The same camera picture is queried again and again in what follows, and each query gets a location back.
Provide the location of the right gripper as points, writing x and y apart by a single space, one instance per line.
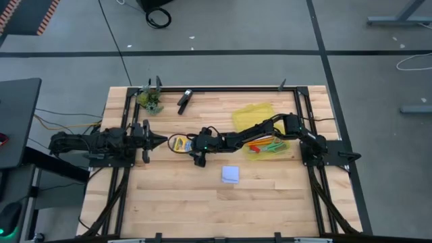
206 141

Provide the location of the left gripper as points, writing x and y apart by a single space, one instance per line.
146 141

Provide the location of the yellow crayon box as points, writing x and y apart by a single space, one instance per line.
180 144

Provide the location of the red eraser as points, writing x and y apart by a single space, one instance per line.
255 149

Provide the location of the orange pencil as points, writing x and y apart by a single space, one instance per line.
261 141

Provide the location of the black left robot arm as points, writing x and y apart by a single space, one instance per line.
101 141

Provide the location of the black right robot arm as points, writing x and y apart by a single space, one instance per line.
256 130

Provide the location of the potted green plant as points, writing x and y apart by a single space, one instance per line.
150 101

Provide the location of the black stapler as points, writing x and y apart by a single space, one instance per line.
184 101

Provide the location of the yellow plastic bag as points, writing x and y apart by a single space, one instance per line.
253 116

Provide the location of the black desk support beam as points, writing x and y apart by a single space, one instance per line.
57 165

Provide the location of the black floor box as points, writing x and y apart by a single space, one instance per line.
152 3

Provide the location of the dark desk top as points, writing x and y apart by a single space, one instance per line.
17 118

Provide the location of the red object on desk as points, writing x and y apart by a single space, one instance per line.
2 139

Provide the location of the black computer mouse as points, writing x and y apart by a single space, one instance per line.
10 217

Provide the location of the black mat orange striped edge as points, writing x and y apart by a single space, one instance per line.
23 17

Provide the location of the grey desk leg base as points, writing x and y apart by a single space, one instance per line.
388 21
416 109

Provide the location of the black aluminium table frame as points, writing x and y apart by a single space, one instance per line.
219 89

